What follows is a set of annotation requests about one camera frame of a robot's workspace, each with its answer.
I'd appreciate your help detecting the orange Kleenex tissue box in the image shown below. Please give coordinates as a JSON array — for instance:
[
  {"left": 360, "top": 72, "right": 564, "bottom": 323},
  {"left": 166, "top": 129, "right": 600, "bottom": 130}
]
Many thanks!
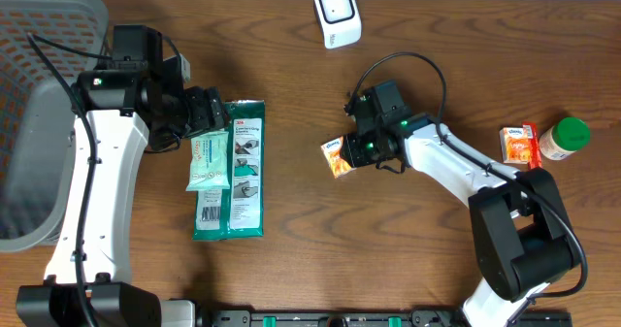
[{"left": 321, "top": 137, "right": 354, "bottom": 179}]

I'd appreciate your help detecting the light teal wipes pack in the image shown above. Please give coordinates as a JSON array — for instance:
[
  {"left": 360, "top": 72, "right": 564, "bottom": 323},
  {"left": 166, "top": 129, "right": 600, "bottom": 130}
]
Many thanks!
[{"left": 186, "top": 130, "right": 230, "bottom": 191}]

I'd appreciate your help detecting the green 3M gloves pack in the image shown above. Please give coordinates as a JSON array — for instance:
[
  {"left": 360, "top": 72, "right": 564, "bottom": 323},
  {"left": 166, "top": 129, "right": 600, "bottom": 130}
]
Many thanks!
[{"left": 192, "top": 100, "right": 265, "bottom": 241}]

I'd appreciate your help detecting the narrow orange tissue box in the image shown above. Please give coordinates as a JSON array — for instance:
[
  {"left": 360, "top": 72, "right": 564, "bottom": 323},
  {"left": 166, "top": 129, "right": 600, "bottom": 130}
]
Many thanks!
[{"left": 499, "top": 127, "right": 531, "bottom": 164}]

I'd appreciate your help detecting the red sachet stick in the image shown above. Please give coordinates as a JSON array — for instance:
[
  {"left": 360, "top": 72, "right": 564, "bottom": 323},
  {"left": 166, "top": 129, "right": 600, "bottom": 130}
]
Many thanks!
[{"left": 522, "top": 121, "right": 542, "bottom": 170}]

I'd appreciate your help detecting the green lid Knorr jar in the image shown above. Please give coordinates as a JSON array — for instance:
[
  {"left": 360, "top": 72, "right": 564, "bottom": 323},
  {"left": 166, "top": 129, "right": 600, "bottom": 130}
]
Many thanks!
[{"left": 539, "top": 117, "right": 591, "bottom": 161}]

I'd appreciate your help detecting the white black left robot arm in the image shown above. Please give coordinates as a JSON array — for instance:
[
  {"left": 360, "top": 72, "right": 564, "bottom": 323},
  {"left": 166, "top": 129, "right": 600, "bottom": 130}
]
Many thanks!
[{"left": 16, "top": 25, "right": 229, "bottom": 326}]

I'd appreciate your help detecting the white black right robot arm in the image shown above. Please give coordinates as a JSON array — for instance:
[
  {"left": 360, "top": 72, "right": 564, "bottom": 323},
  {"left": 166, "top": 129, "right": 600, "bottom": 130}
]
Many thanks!
[{"left": 337, "top": 81, "right": 585, "bottom": 326}]

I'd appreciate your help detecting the white barcode scanner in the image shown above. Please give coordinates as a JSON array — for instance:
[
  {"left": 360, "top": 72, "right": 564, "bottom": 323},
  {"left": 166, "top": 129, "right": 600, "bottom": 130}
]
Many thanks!
[{"left": 313, "top": 0, "right": 362, "bottom": 49}]

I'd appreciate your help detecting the grey plastic shopping basket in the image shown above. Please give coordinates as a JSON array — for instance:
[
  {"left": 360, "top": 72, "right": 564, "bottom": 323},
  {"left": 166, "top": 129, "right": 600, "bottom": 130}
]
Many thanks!
[{"left": 1, "top": 0, "right": 109, "bottom": 252}]

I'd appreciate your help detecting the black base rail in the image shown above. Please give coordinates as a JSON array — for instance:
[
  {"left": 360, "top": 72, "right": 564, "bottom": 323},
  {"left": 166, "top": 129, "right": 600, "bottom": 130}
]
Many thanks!
[{"left": 193, "top": 309, "right": 573, "bottom": 327}]

